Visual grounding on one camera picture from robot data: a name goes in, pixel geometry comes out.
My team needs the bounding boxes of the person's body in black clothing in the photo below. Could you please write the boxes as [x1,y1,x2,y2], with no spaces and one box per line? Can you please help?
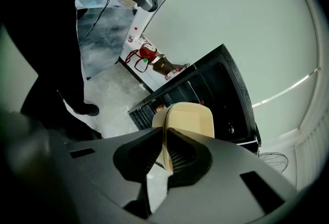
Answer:
[0,0,103,142]

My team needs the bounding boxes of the black standing fan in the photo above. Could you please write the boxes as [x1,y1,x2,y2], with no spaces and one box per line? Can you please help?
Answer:
[258,152,289,175]

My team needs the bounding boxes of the white low ledge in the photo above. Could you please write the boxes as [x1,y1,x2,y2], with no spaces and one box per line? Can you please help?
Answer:
[118,33,196,93]

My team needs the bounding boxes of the small clear red-capped bottle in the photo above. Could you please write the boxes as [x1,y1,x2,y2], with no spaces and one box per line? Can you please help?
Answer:
[127,26,139,44]

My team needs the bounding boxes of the red plush bag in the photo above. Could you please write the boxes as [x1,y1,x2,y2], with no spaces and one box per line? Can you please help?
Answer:
[124,42,158,73]

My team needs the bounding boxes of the teal plastic item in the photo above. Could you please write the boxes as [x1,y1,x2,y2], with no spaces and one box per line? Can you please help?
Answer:
[84,0,104,9]

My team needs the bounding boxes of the person's black left shoe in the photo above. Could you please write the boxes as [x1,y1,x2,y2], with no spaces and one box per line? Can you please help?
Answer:
[72,103,100,117]

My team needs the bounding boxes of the beige plastic tray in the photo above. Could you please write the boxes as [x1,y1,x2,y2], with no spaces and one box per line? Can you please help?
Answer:
[152,102,215,174]

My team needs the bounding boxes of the transparent plastic box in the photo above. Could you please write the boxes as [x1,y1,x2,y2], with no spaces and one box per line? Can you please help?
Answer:
[75,0,138,80]

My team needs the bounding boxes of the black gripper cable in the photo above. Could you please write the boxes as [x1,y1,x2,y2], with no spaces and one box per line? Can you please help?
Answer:
[78,0,112,44]

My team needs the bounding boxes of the brown bag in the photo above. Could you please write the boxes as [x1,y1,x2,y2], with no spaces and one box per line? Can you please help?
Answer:
[150,54,191,76]

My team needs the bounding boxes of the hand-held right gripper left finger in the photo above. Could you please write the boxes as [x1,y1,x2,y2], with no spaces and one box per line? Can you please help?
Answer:
[66,127,164,218]

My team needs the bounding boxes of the black mini fridge cabinet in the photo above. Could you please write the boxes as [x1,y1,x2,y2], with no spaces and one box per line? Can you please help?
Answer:
[128,43,262,154]

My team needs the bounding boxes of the white bottle with red cap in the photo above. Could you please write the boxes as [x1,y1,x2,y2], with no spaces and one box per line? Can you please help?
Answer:
[164,68,180,81]

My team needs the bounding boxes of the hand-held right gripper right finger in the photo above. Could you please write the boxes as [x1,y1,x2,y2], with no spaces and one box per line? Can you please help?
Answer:
[149,127,297,224]

